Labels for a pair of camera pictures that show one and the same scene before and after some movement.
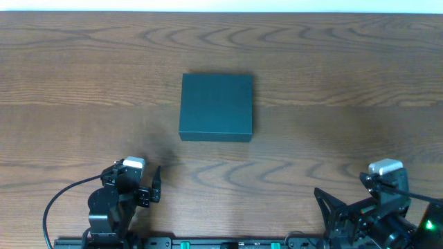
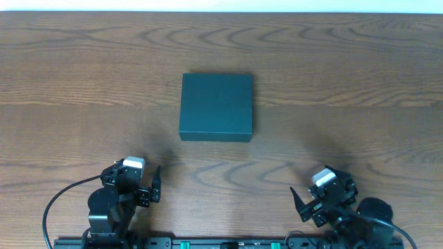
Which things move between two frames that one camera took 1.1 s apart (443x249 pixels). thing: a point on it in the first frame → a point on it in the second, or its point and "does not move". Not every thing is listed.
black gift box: (216, 107) does not move
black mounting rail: (194, 243) does not move
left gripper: (156, 195) does not move
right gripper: (364, 213) → (315, 209)
